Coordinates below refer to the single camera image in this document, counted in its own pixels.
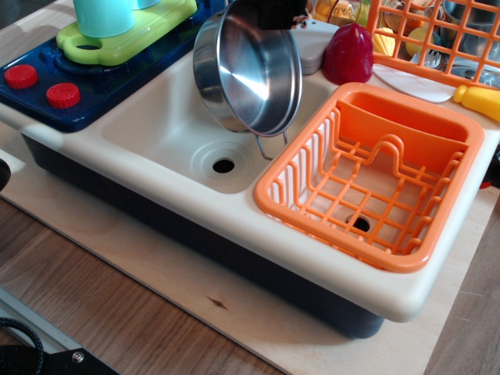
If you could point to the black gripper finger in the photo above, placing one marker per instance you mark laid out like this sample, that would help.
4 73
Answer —
281 14

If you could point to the stainless steel pan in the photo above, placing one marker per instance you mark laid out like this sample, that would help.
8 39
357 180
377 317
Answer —
250 79

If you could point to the cream toy sink unit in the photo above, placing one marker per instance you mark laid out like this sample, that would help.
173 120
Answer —
160 157

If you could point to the orange plastic drying rack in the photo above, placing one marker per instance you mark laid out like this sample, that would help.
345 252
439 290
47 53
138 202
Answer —
375 174

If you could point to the grey faucet base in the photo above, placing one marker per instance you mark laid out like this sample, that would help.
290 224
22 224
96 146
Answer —
311 41

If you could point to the dark red plastic toy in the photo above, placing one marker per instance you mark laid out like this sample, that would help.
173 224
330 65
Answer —
349 56

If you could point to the yellow toy corn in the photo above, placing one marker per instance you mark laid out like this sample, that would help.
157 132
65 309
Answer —
384 42

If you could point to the lime green cutting board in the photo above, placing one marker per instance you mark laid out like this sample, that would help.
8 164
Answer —
150 24

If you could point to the teal plastic cup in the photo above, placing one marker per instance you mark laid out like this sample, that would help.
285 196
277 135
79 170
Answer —
103 18

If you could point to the white plastic plate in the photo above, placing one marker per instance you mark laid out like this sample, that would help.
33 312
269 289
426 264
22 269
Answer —
413 85

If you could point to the orange plastic basket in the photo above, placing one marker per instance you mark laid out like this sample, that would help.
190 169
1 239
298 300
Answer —
451 42

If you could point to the red stove knob right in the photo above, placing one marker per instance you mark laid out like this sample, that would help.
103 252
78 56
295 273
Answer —
63 95

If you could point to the red stove knob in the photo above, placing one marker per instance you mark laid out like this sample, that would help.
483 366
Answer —
21 76
63 95

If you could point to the blue toy stove top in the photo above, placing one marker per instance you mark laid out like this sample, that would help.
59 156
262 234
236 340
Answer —
101 87

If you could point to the red stove knob left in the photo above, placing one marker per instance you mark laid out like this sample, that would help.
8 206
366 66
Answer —
21 76

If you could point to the light plywood board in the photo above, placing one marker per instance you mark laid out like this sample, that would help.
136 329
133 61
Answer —
146 305

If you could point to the yellow plastic toy handle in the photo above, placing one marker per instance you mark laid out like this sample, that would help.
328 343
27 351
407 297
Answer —
479 99

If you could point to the black mount bracket with screw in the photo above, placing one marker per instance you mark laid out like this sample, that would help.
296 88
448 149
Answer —
77 361

